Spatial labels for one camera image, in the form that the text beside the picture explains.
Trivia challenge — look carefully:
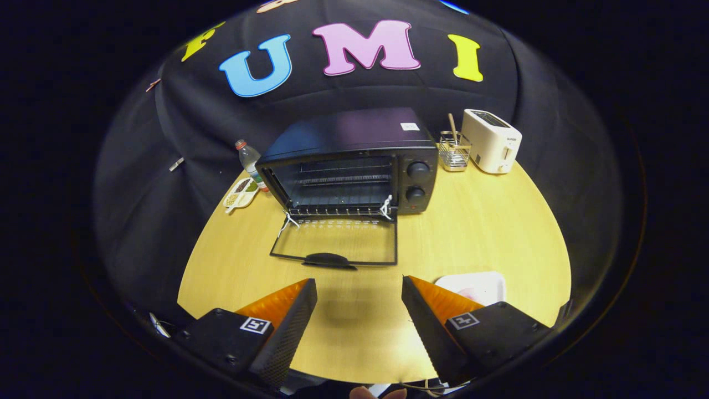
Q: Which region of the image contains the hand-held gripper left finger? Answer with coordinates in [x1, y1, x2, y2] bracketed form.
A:
[177, 278, 318, 388]

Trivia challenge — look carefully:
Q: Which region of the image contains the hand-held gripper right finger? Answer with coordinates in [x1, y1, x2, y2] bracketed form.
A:
[402, 275, 554, 386]

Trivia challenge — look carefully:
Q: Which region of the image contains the white square plate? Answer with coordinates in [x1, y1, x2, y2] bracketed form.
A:
[435, 271, 507, 307]

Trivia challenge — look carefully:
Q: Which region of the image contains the black toaster oven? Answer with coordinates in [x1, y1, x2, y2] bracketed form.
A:
[256, 107, 439, 271]

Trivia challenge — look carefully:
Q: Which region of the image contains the white pop-up toaster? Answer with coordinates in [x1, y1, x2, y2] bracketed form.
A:
[461, 109, 523, 175]

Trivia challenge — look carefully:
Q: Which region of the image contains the white divided snack dish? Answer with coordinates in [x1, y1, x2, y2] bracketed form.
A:
[223, 177, 260, 214]

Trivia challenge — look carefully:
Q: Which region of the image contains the clear plastic water bottle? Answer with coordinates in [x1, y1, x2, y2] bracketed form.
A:
[235, 139, 270, 193]

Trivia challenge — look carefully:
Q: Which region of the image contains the oven wire rack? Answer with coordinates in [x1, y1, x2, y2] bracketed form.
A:
[288, 157, 396, 218]

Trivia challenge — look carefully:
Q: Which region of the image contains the wire mesh utensil holder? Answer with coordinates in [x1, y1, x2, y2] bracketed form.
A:
[439, 131, 472, 172]

